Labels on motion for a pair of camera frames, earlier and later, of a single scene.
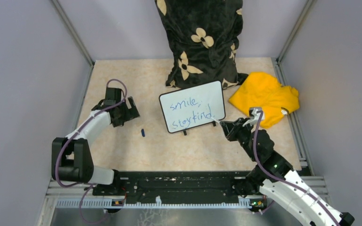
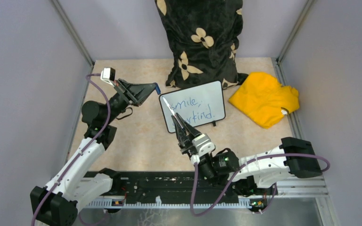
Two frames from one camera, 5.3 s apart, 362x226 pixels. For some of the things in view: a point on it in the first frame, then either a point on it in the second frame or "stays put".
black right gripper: (231, 128) → (185, 142)
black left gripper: (131, 113) → (135, 93)
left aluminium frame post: (71, 29) stays put
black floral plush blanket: (203, 36) stays put
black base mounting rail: (176, 184) stays put
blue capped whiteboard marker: (215, 119) → (171, 109)
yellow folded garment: (262, 90) stays put
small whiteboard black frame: (188, 107) stays put
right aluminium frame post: (308, 11) stays put
